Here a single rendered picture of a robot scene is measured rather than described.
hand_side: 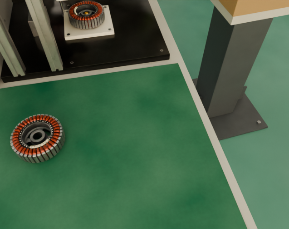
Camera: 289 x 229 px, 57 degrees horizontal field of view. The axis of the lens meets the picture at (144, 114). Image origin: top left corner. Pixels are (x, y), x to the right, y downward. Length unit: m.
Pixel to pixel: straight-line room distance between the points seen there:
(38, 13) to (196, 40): 1.61
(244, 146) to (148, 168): 1.05
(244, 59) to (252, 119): 0.46
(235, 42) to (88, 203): 0.92
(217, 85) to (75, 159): 0.95
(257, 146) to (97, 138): 1.13
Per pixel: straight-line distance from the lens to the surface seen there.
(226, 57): 1.27
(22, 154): 0.61
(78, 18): 0.86
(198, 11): 2.48
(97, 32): 0.86
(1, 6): 0.98
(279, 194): 1.51
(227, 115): 1.65
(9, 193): 0.62
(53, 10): 1.01
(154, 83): 0.73
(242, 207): 0.58
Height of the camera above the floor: 1.27
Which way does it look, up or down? 53 degrees down
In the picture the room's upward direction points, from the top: straight up
